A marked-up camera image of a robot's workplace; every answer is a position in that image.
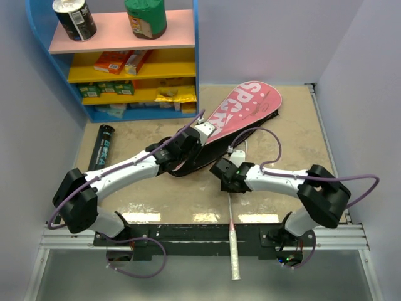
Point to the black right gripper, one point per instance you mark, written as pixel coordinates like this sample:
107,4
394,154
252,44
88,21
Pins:
224,187

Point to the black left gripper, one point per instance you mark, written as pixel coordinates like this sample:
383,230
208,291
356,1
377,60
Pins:
198,146

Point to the pink racket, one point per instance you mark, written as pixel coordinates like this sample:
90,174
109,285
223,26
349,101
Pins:
235,272

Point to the pink racket cover bag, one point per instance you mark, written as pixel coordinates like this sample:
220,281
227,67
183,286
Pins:
247,106

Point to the black shuttlecock tube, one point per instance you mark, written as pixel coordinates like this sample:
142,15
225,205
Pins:
101,148

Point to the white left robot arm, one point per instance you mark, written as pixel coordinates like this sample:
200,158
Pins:
79,195

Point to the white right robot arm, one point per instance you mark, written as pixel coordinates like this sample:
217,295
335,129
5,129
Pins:
324,199

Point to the yellow box bottom shelf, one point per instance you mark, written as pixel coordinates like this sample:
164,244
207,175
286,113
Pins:
189,108

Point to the yellow snack bag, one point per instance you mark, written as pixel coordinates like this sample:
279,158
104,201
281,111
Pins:
179,94

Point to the pale packet bottom shelf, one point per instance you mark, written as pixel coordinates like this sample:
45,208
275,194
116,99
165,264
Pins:
114,110

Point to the green box right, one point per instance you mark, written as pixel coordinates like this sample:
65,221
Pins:
124,87

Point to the green box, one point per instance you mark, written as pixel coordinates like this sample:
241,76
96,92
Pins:
89,90
124,87
106,87

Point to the blue shelf unit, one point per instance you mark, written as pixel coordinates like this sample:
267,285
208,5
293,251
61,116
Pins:
174,55

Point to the green box middle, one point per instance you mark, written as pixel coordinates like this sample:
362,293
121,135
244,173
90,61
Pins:
106,87

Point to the red white snack box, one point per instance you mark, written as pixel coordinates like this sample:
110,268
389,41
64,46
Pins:
136,61

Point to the green box left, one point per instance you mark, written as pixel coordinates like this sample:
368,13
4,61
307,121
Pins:
89,90

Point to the orange snack box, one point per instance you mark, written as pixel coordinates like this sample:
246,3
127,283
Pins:
111,61

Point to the green brown canister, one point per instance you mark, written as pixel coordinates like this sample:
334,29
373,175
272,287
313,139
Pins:
147,18

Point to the black white canister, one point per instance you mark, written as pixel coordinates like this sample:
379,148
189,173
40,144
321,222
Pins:
75,17

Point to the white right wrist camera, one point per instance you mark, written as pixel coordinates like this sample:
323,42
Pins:
236,155

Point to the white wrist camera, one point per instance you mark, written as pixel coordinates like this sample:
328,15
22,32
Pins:
236,155
205,130

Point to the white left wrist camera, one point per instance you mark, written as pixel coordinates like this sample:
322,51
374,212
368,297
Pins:
205,130

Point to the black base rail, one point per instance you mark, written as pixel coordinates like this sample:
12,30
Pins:
263,241

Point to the aluminium frame rail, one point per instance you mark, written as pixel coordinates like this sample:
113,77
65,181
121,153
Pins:
344,237

